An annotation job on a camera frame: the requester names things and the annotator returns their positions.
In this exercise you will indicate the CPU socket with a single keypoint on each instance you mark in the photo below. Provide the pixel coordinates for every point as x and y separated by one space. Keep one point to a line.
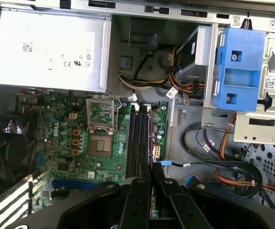
100 145

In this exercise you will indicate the metal disk bay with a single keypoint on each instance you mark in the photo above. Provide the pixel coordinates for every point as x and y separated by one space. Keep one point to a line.
258 133

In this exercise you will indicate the green RAM stick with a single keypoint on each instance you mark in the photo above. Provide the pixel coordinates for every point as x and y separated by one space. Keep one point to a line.
150 138

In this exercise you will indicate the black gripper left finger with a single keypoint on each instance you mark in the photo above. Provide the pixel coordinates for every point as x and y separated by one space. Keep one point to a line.
137 210

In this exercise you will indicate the blue plastic drive bracket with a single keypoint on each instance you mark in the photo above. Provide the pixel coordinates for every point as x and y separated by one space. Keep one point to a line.
239 71

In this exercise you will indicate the optical drive box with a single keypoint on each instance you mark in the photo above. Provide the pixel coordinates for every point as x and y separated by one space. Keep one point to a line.
187 55

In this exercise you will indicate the metal socket cover frame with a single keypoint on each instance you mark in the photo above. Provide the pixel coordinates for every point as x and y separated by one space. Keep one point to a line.
88 112

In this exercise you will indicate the black case fan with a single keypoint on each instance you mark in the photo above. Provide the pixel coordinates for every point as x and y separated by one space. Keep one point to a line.
11 152

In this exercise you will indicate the black RAM slot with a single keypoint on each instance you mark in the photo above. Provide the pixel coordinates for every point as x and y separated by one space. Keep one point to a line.
142 143
131 143
136 143
147 143

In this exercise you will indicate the blue black panel connector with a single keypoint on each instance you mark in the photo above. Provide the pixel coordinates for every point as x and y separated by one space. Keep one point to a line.
192 181

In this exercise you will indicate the silver power supply box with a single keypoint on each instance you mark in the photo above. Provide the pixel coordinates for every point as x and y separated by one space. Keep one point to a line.
44 47

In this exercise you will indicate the grey metal PC case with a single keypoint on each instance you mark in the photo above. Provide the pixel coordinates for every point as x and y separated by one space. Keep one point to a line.
187 114

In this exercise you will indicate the blue square release tab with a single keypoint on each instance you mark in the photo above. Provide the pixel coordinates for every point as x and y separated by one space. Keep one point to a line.
126 62

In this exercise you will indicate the thin metal locking lever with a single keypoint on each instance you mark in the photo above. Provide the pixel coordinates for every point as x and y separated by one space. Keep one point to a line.
121 103

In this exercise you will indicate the green motherboard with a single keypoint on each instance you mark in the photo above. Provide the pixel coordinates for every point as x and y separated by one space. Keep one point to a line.
99 167

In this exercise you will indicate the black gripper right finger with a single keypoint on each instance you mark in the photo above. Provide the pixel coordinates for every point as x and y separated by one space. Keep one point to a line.
189 214

